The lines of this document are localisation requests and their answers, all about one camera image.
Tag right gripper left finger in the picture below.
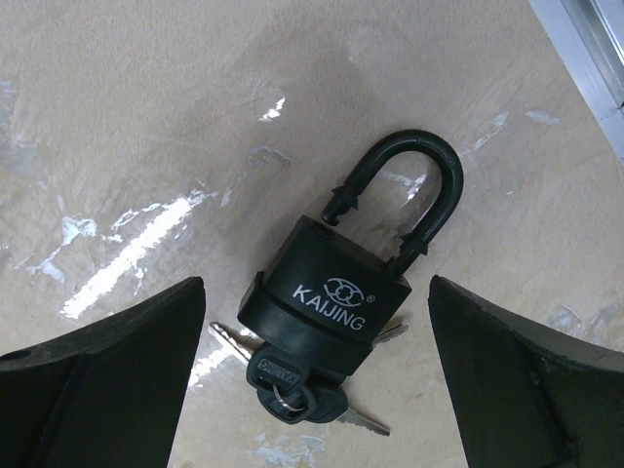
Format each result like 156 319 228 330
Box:
1 277 206 467

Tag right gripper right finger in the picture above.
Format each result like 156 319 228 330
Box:
428 276 623 467

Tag black padlock key bunch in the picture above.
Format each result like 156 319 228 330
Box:
210 310 409 436

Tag black padlock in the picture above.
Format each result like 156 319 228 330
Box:
238 130 464 376

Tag aluminium frame rail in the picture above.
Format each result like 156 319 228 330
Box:
530 0 623 160

